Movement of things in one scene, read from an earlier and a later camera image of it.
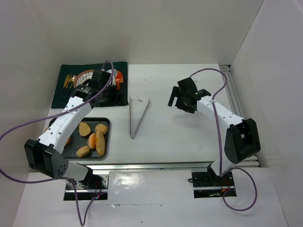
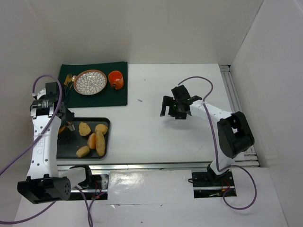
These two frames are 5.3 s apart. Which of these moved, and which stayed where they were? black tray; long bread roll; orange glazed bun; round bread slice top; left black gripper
Moved: left black gripper
Stayed: black tray; long bread roll; round bread slice top; orange glazed bun
